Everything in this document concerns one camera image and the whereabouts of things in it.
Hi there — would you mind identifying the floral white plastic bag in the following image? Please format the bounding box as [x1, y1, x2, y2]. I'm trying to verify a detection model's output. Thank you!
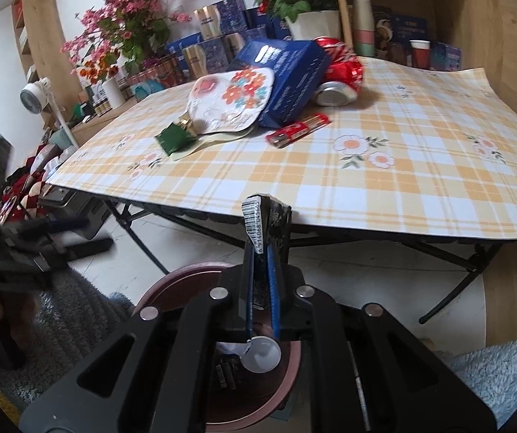
[184, 67, 275, 135]

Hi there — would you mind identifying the white flower pot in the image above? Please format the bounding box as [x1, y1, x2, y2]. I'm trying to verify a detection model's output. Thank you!
[285, 10, 342, 40]

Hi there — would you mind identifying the red white cup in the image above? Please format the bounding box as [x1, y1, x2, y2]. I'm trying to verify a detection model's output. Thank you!
[410, 39, 430, 69]

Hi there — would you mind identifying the folding table frame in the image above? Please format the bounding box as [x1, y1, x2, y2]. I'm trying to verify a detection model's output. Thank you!
[101, 197, 505, 324]

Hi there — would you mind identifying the pink blossom plant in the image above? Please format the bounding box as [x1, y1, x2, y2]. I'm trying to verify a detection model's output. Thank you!
[63, 0, 191, 85]

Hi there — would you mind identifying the red lighter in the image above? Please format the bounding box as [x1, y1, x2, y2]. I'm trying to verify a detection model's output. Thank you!
[265, 113, 331, 149]

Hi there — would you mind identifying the person's hand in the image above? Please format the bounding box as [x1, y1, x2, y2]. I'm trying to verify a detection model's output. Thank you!
[0, 291, 40, 369]

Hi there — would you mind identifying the green gold tea packet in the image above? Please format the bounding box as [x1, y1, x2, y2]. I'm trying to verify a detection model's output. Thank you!
[155, 113, 198, 156]

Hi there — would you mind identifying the blue gold gift box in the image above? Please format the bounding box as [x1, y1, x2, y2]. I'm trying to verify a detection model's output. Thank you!
[194, 0, 250, 40]
[181, 37, 230, 79]
[221, 26, 267, 62]

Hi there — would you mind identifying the white desk fan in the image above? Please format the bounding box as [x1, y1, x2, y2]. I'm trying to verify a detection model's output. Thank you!
[19, 77, 80, 149]

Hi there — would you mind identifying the yellow plaid tablecloth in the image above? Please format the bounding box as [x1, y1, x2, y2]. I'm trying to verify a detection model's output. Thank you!
[50, 59, 517, 240]

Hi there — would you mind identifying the blue coffee box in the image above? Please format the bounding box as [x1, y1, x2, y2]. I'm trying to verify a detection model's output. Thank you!
[227, 38, 331, 129]

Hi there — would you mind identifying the woven flower basket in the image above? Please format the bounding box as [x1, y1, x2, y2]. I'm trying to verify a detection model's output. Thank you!
[128, 54, 185, 101]

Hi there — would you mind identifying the maroon trash bin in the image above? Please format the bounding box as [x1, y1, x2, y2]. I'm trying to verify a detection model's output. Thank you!
[134, 262, 301, 432]

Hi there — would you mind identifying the blue box on shelf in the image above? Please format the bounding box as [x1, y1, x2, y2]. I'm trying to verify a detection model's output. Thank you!
[430, 42, 462, 71]

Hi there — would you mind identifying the crushed red soda can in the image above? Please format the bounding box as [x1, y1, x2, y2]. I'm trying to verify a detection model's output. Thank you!
[312, 36, 364, 106]

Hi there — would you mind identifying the grey fluffy cushion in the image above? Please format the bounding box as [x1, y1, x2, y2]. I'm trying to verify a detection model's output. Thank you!
[434, 340, 517, 427]

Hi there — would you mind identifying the stack of paper cups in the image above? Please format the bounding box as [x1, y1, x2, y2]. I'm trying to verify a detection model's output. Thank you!
[352, 0, 375, 57]

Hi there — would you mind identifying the white slim vase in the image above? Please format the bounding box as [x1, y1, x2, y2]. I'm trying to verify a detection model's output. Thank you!
[102, 77, 125, 110]

